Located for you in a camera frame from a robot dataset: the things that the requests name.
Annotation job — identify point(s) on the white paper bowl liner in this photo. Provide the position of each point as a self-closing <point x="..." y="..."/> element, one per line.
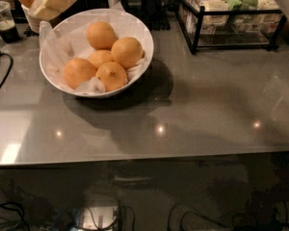
<point x="54" y="45"/>

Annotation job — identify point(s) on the small hidden middle orange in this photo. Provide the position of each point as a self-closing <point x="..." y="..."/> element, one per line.
<point x="99" y="57"/>

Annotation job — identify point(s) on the white ceramic bowl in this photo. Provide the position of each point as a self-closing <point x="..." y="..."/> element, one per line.
<point x="138" y="26"/>

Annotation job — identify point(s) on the stack of paper bowls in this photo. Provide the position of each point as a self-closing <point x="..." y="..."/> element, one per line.
<point x="32" y="21"/>

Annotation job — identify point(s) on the plastic cup with drink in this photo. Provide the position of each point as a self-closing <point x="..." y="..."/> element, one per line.
<point x="8" y="31"/>

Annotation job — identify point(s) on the black cylindrical container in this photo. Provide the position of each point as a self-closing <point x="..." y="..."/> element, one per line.
<point x="154" y="15"/>

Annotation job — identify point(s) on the power strip under table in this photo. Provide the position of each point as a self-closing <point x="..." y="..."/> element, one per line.
<point x="98" y="219"/>

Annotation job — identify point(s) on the black wire snack basket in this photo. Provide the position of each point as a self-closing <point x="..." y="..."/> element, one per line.
<point x="238" y="29"/>

